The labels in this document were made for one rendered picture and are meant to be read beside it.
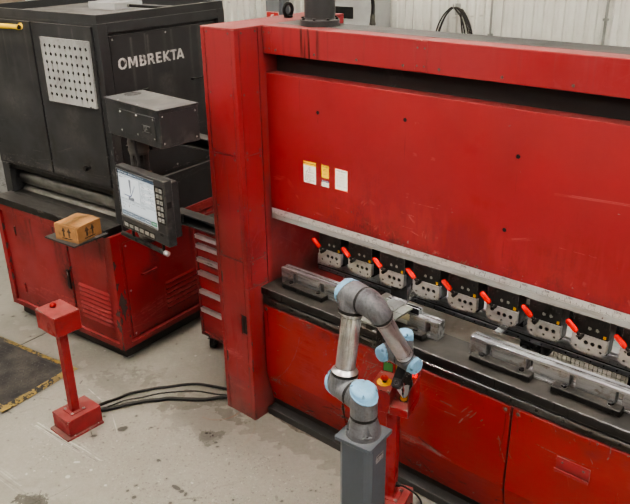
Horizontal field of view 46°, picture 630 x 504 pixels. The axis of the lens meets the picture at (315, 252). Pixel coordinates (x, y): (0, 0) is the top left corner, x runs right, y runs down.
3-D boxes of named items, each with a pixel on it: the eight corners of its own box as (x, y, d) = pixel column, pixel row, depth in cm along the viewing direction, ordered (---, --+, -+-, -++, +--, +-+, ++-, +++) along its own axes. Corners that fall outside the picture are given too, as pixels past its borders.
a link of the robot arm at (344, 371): (342, 410, 308) (356, 289, 290) (320, 394, 319) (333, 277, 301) (363, 403, 315) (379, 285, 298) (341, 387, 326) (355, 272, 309)
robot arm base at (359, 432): (369, 448, 302) (369, 428, 298) (338, 435, 310) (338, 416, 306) (388, 429, 313) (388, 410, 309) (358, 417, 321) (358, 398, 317)
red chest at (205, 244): (201, 349, 525) (189, 218, 485) (251, 322, 560) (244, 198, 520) (250, 373, 495) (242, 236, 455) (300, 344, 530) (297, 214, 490)
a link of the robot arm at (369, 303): (388, 291, 286) (429, 363, 316) (370, 282, 294) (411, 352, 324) (369, 312, 283) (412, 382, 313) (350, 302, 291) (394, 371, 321)
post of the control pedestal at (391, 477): (383, 495, 370) (386, 406, 348) (387, 488, 374) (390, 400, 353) (393, 498, 368) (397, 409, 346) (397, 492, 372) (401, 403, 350)
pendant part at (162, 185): (122, 226, 408) (114, 164, 393) (140, 220, 415) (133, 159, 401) (169, 248, 378) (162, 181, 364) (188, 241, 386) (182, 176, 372)
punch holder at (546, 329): (525, 332, 323) (529, 298, 317) (534, 324, 329) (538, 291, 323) (558, 343, 314) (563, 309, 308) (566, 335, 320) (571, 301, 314)
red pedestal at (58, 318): (49, 429, 443) (26, 306, 410) (85, 409, 460) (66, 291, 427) (68, 442, 431) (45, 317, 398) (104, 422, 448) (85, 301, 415)
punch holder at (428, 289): (412, 293, 360) (413, 262, 353) (421, 287, 366) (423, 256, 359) (438, 302, 351) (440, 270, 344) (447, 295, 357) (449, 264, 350)
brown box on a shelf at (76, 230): (44, 237, 463) (41, 219, 458) (78, 225, 482) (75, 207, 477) (74, 248, 446) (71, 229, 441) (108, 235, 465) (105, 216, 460)
